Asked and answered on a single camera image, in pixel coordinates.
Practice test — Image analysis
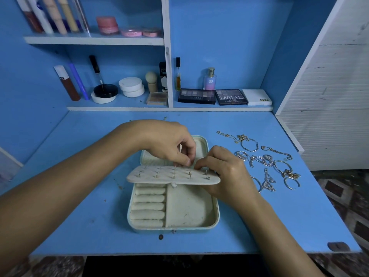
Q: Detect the person's right hand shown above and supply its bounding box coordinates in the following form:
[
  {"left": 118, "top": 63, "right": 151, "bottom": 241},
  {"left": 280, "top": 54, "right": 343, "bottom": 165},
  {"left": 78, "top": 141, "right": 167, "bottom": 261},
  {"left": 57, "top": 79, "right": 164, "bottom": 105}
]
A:
[{"left": 193, "top": 145, "right": 260, "bottom": 211}]

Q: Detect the person's left hand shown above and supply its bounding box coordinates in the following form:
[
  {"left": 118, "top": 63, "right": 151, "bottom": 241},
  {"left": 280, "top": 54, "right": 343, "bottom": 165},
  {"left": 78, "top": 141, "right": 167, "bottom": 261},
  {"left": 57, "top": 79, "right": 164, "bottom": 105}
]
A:
[{"left": 130, "top": 119, "right": 197, "bottom": 167}]

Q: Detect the pile of silver bracelets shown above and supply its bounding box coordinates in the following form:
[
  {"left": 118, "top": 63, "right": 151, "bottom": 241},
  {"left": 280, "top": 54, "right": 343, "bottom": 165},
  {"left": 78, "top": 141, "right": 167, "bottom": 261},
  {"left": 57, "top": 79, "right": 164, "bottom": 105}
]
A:
[{"left": 216, "top": 130, "right": 301, "bottom": 194}]

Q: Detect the cream jewellery box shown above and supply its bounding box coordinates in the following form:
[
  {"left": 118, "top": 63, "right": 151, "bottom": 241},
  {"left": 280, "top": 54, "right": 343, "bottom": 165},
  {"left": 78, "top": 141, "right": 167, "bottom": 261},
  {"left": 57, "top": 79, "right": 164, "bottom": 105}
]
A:
[{"left": 126, "top": 134, "right": 221, "bottom": 232}]

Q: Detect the person's right forearm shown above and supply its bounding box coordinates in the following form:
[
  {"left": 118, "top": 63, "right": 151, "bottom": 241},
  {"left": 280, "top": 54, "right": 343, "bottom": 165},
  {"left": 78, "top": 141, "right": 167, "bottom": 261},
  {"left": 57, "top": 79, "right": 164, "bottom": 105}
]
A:
[{"left": 239, "top": 196, "right": 324, "bottom": 277}]

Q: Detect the person's left forearm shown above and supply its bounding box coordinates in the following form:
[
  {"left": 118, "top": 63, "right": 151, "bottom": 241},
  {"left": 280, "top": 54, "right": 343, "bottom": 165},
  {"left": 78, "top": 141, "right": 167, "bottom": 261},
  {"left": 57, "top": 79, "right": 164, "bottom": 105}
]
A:
[{"left": 0, "top": 127, "right": 142, "bottom": 275}]

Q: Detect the white flat box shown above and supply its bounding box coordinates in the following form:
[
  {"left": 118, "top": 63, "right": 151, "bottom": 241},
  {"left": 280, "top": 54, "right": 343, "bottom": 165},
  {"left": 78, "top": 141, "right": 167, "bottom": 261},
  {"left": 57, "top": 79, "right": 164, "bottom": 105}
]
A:
[{"left": 242, "top": 89, "right": 273, "bottom": 107}]

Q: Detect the person's dark clothing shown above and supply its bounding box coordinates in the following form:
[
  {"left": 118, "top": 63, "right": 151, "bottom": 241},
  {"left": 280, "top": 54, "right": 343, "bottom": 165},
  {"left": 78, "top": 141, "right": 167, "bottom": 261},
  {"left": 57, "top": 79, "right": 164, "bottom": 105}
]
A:
[{"left": 83, "top": 255, "right": 278, "bottom": 277}]

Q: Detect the square brown powder compact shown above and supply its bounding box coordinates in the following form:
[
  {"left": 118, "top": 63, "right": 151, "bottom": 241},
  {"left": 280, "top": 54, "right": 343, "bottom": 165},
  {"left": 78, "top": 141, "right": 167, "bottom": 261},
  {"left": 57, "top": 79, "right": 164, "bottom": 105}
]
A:
[{"left": 146, "top": 92, "right": 168, "bottom": 107}]

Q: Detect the dark eyeshadow palette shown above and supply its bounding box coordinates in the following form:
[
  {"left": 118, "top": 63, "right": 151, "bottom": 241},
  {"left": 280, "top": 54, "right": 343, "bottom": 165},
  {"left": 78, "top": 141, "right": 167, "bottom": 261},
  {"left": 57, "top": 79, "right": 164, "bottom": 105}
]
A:
[{"left": 178, "top": 88, "right": 216, "bottom": 105}]

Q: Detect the beige makeup sponge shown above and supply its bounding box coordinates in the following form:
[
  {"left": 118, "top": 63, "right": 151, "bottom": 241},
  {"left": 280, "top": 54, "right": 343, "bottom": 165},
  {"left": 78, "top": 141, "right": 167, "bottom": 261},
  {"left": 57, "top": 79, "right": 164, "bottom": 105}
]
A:
[{"left": 145, "top": 71, "right": 159, "bottom": 93}]

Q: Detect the white round cream jar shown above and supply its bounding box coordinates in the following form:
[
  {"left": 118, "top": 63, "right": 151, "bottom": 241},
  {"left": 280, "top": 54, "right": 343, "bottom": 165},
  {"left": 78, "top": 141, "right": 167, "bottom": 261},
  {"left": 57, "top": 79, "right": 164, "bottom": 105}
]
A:
[{"left": 119, "top": 77, "right": 145, "bottom": 98}]

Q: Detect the black cosmetic bottle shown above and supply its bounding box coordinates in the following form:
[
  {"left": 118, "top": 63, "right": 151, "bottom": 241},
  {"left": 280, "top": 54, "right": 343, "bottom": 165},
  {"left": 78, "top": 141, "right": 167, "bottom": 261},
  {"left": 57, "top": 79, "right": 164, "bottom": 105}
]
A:
[{"left": 159, "top": 61, "right": 168, "bottom": 92}]

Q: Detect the thin dark cosmetic bottle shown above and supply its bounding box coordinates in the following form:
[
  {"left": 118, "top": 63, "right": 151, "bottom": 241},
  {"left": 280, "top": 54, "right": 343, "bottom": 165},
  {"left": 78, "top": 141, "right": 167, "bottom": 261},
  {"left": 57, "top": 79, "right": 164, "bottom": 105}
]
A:
[{"left": 175, "top": 56, "right": 182, "bottom": 90}]

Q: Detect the small pink perfume bottle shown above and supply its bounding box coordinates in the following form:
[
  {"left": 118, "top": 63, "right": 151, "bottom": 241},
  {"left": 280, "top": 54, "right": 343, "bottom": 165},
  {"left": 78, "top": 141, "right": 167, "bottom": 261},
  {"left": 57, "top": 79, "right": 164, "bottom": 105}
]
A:
[{"left": 203, "top": 67, "right": 217, "bottom": 90}]

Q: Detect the white bowl black inside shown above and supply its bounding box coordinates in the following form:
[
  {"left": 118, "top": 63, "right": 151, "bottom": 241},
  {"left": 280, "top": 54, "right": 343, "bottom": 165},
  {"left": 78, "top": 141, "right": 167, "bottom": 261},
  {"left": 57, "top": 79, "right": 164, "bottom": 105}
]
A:
[{"left": 90, "top": 83, "right": 119, "bottom": 104}]

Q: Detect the black lettered eyeshadow palette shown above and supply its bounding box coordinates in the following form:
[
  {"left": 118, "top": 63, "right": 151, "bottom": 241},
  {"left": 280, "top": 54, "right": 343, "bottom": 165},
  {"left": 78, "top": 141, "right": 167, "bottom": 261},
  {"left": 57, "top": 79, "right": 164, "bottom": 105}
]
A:
[{"left": 215, "top": 88, "right": 249, "bottom": 106}]

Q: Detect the black makeup brush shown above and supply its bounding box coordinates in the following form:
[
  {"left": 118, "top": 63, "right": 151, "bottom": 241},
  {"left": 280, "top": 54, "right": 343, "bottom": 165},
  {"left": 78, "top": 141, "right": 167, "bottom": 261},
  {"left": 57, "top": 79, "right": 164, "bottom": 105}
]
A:
[{"left": 89, "top": 55, "right": 105, "bottom": 85}]

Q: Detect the blue cosmetic tube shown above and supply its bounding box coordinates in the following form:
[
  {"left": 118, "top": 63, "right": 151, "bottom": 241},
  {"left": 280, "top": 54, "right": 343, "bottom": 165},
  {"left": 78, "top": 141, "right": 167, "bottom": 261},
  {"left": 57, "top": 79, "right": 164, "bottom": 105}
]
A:
[{"left": 68, "top": 62, "right": 90, "bottom": 100}]

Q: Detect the white shelf unit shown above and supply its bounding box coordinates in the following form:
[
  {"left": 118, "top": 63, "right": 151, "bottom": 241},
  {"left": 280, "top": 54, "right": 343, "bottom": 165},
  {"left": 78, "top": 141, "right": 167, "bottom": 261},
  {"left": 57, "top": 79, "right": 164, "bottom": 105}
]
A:
[{"left": 23, "top": 0, "right": 273, "bottom": 112}]

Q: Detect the brown lipstick tube white cap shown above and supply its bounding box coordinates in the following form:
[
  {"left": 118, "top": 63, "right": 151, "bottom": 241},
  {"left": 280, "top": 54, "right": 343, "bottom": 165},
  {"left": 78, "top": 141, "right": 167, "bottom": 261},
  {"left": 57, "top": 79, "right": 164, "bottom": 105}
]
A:
[{"left": 54, "top": 65, "right": 81, "bottom": 102}]

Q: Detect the white slatted cabinet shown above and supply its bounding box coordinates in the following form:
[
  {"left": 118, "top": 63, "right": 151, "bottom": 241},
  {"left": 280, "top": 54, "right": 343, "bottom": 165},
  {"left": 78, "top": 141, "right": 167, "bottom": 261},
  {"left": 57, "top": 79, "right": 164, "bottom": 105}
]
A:
[{"left": 276, "top": 0, "right": 369, "bottom": 171}]

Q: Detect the pink round jar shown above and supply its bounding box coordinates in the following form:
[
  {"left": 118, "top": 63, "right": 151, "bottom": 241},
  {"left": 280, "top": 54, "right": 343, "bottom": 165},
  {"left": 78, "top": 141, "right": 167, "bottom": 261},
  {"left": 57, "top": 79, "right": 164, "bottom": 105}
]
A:
[{"left": 96, "top": 16, "right": 120, "bottom": 35}]

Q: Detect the white framed marbled panel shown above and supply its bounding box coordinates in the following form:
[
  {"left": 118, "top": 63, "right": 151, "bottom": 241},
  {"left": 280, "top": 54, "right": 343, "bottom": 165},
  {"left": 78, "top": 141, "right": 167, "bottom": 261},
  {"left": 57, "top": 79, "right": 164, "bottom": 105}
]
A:
[{"left": 0, "top": 147, "right": 24, "bottom": 182}]

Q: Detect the short beige cosmetic tube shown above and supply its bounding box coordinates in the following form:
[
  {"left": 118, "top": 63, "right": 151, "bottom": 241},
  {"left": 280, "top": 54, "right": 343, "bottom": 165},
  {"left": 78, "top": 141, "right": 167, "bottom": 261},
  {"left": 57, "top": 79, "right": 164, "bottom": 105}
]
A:
[{"left": 57, "top": 0, "right": 80, "bottom": 33}]

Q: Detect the white tube blue label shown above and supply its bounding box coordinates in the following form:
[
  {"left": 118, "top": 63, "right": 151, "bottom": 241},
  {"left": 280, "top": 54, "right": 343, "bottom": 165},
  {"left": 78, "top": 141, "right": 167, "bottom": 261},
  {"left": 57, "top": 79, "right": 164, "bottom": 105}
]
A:
[{"left": 27, "top": 0, "right": 54, "bottom": 35}]

